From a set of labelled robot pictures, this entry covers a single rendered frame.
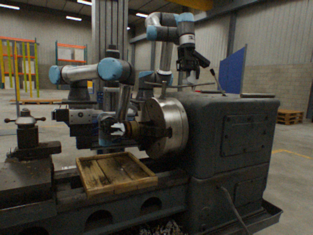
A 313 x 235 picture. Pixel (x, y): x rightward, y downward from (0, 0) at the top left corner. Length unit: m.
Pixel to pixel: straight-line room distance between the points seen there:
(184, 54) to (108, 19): 0.90
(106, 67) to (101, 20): 0.69
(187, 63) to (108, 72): 0.41
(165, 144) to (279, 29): 11.99
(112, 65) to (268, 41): 11.94
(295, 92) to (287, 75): 0.91
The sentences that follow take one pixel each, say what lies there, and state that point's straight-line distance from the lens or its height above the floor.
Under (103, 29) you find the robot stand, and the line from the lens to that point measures 1.75.
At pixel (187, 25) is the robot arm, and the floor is 1.58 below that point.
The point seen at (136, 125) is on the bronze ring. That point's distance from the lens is 0.99.
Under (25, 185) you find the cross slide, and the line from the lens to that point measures 0.82.
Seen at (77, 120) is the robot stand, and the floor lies 1.05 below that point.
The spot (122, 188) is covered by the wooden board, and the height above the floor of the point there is 0.88.
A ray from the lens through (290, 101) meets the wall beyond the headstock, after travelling 11.83.
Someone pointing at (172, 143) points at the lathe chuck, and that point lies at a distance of 0.96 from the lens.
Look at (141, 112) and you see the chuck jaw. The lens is 1.06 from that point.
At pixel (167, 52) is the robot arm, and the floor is 1.52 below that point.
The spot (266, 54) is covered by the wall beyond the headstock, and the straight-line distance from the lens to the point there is 12.74.
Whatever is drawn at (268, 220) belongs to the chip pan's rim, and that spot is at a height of 0.57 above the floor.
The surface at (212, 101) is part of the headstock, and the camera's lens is 0.98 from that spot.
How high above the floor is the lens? 1.32
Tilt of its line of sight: 10 degrees down
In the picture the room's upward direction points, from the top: 3 degrees clockwise
